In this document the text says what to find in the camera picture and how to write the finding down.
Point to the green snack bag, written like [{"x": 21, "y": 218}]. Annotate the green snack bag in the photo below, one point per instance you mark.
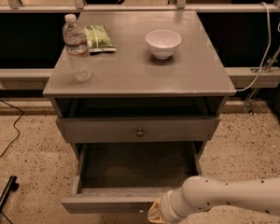
[{"x": 98, "y": 39}]

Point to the grey wooden drawer cabinet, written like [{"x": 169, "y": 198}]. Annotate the grey wooden drawer cabinet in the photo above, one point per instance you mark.
[{"x": 132, "y": 83}]

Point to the clear plastic water bottle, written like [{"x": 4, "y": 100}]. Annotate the clear plastic water bottle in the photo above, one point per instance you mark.
[{"x": 76, "y": 44}]

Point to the white ceramic bowl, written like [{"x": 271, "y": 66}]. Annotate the white ceramic bowl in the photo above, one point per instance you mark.
[{"x": 162, "y": 44}]

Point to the metal diagonal brace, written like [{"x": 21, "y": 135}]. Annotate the metal diagonal brace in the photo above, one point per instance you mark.
[{"x": 263, "y": 69}]

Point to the black stand leg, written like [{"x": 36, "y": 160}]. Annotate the black stand leg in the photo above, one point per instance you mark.
[{"x": 11, "y": 186}]

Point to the grey top drawer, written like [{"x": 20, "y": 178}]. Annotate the grey top drawer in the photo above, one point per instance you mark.
[{"x": 116, "y": 130}]

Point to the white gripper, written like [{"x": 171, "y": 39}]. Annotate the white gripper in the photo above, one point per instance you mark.
[{"x": 166, "y": 206}]

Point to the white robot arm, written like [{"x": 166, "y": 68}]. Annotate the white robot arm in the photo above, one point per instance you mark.
[{"x": 200, "y": 194}]

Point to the grey drawer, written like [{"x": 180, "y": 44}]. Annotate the grey drawer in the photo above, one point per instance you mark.
[
  {"x": 129, "y": 177},
  {"x": 116, "y": 130}
]

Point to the metal railing frame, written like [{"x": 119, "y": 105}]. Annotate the metal railing frame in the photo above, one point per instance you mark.
[{"x": 40, "y": 6}]

